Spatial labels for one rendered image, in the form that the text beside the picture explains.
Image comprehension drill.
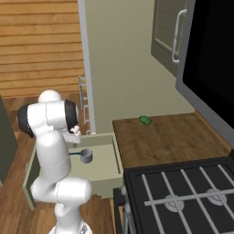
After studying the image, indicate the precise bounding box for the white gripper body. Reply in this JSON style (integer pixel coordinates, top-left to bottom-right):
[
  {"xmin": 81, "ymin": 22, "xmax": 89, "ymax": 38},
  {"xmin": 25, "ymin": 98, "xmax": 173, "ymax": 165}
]
[{"xmin": 64, "ymin": 133, "xmax": 83, "ymax": 149}]

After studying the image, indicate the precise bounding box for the pale green open drawer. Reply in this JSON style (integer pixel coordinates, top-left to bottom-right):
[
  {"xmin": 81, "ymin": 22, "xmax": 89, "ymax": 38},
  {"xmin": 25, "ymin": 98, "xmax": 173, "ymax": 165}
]
[{"xmin": 22, "ymin": 132, "xmax": 125, "ymax": 211}]

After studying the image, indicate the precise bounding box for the dark grey-green cabinet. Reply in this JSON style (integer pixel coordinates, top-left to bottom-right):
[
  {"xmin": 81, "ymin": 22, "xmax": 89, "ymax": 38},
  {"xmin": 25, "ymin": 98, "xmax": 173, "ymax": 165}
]
[{"xmin": 0, "ymin": 94, "xmax": 19, "ymax": 187}]

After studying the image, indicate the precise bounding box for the grey fridge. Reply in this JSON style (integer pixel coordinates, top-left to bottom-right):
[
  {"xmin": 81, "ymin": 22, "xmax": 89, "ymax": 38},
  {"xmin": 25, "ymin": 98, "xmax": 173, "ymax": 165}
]
[{"xmin": 76, "ymin": 0, "xmax": 97, "ymax": 136}]

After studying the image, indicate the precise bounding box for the green round vegetable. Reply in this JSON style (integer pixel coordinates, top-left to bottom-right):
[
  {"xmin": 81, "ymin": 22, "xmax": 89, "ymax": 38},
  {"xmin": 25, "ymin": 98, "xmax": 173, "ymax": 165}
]
[{"xmin": 138, "ymin": 114, "xmax": 153, "ymax": 126}]

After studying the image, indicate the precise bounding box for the black hob with grey grates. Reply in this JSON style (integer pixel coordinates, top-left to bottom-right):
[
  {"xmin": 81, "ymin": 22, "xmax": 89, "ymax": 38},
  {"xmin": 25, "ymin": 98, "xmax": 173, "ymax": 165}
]
[{"xmin": 112, "ymin": 155, "xmax": 234, "ymax": 234}]

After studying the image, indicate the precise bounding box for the grey-green cupboard door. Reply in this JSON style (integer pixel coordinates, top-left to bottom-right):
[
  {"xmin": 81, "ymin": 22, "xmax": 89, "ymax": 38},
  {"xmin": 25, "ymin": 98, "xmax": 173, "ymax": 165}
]
[{"xmin": 150, "ymin": 0, "xmax": 189, "ymax": 78}]

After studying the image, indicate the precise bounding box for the white cupboard door handle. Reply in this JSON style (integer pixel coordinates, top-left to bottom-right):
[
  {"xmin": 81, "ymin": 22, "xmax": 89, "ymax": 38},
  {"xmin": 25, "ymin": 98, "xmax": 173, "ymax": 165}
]
[{"xmin": 171, "ymin": 8, "xmax": 188, "ymax": 65}]

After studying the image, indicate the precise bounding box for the black microwave with grey frame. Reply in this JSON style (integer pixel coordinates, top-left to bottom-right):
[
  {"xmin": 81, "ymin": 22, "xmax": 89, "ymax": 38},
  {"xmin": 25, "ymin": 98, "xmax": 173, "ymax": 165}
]
[{"xmin": 175, "ymin": 0, "xmax": 234, "ymax": 139}]

